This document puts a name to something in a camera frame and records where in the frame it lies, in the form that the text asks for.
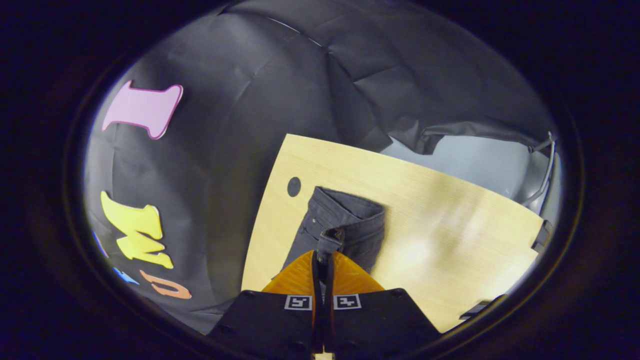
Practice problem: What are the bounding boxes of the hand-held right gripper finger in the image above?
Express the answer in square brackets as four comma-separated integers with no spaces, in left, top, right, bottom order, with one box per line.
[322,250,443,360]
[206,249,323,358]

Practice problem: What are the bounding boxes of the black jeans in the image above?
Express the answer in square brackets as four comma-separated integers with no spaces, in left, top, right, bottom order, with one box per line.
[272,186,387,281]

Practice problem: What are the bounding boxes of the black backdrop cloth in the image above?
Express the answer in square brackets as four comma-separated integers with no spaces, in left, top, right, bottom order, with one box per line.
[82,0,558,336]

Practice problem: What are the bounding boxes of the black table bracket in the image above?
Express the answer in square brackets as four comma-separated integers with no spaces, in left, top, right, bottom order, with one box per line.
[459,294,507,321]
[531,219,554,252]

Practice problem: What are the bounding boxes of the thin grey cable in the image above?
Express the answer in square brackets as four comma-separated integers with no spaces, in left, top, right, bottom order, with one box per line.
[519,131,557,207]

